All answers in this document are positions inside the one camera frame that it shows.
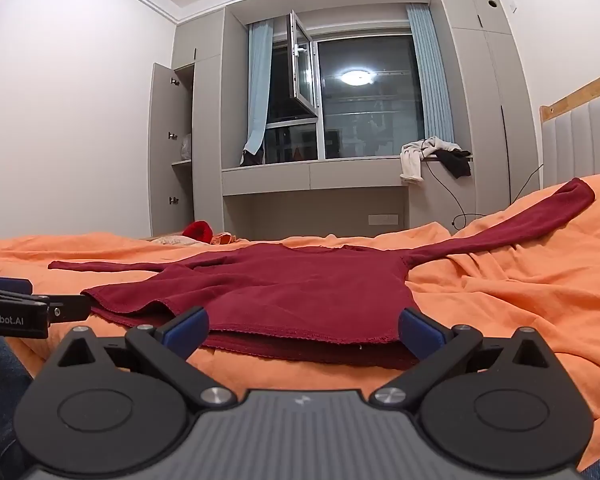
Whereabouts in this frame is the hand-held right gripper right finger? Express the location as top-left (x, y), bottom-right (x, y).
top-left (371, 307), bottom-right (558, 408)

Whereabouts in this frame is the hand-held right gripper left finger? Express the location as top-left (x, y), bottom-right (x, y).
top-left (47, 306), bottom-right (233, 408)

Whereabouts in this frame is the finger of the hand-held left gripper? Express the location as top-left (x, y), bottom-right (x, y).
top-left (0, 276), bottom-right (34, 295)
top-left (47, 294), bottom-right (91, 322)

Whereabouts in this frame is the dark red sweater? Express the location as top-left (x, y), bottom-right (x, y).
top-left (48, 177), bottom-right (596, 371)

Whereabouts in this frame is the orange bedsheet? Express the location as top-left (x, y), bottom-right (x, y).
top-left (0, 172), bottom-right (600, 471)

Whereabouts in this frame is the person's jeans leg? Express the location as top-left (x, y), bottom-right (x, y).
top-left (0, 332), bottom-right (37, 480)

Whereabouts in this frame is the red and white pillow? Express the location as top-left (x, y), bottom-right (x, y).
top-left (147, 234), bottom-right (202, 247)

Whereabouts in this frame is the red plush item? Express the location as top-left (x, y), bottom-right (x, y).
top-left (182, 220), bottom-right (216, 244)

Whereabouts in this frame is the white garment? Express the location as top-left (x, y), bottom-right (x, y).
top-left (399, 136), bottom-right (463, 186)

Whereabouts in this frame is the black garment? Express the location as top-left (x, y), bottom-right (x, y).
top-left (436, 147), bottom-right (474, 180)

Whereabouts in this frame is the grey window desk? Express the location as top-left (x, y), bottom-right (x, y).
top-left (221, 155), bottom-right (475, 199)

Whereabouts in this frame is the grey wardrobe with open door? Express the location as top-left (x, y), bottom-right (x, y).
top-left (147, 62), bottom-right (196, 237)

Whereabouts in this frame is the grey built-in wardrobe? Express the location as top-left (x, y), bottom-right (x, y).
top-left (147, 0), bottom-right (542, 239)

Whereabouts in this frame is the large glass window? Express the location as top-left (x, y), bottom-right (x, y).
top-left (266, 30), bottom-right (428, 162)

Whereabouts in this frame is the light blue curtain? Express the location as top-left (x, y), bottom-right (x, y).
top-left (243, 19), bottom-right (274, 157)
top-left (406, 4), bottom-right (455, 144)

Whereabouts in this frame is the grey padded headboard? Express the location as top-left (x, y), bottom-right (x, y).
top-left (539, 66), bottom-right (600, 187)

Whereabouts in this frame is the open window sash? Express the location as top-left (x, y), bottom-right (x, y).
top-left (286, 9), bottom-right (324, 117)

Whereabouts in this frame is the black cable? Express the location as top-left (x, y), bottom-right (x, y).
top-left (422, 157), bottom-right (545, 234)

